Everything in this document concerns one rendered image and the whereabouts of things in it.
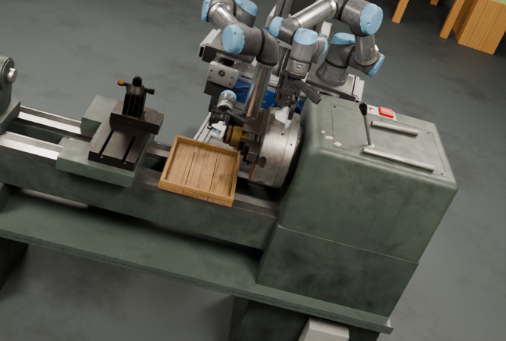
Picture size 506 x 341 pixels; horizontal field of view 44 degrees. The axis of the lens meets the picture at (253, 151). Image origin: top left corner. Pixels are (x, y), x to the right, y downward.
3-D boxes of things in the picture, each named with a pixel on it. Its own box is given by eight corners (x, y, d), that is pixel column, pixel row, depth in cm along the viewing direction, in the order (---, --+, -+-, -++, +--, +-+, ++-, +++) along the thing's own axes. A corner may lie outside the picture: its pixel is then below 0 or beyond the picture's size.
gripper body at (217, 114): (205, 129, 258) (210, 116, 269) (226, 135, 259) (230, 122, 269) (210, 114, 254) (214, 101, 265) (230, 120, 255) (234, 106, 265)
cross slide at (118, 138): (156, 118, 278) (157, 110, 276) (133, 172, 242) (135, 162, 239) (116, 108, 277) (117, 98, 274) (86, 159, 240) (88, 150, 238)
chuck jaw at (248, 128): (267, 138, 257) (275, 110, 258) (269, 137, 252) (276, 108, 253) (241, 131, 256) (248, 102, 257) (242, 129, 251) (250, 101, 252)
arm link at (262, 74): (282, 28, 269) (253, 124, 294) (259, 24, 265) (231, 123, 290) (291, 39, 260) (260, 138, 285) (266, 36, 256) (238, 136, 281)
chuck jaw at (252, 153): (267, 143, 250) (266, 156, 240) (264, 153, 253) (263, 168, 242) (241, 135, 250) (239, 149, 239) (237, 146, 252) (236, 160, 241)
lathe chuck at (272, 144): (273, 150, 277) (294, 96, 256) (266, 202, 254) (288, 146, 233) (254, 145, 276) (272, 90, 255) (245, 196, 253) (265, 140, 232)
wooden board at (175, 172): (239, 159, 280) (241, 152, 278) (230, 207, 250) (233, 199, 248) (174, 141, 278) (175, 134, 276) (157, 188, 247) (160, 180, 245)
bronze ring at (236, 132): (250, 124, 255) (228, 118, 255) (248, 135, 247) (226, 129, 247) (245, 143, 260) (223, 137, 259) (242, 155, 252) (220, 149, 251)
